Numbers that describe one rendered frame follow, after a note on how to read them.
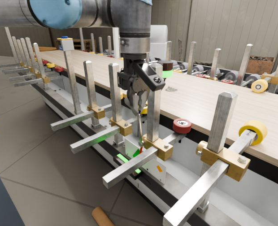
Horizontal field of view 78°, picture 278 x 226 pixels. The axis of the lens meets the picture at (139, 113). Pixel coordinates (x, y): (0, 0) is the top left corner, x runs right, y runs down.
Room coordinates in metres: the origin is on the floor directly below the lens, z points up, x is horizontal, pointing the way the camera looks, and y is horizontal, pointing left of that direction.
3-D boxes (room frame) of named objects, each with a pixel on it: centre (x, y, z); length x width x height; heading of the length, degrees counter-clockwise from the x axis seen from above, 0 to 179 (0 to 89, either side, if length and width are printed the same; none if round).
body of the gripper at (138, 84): (0.56, 0.02, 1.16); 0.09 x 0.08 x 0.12; 43
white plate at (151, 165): (0.59, -0.02, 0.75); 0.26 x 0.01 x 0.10; 43
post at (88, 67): (0.96, 0.28, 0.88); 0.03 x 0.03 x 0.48; 43
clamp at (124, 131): (0.75, 0.10, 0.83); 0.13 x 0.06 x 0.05; 43
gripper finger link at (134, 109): (0.54, 0.03, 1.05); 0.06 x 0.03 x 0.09; 43
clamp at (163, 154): (0.57, -0.07, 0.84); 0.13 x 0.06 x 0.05; 43
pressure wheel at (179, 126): (0.66, -0.19, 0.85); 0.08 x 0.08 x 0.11
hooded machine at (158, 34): (4.76, -0.47, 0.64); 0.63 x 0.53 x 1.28; 163
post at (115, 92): (0.77, 0.11, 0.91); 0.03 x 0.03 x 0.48; 43
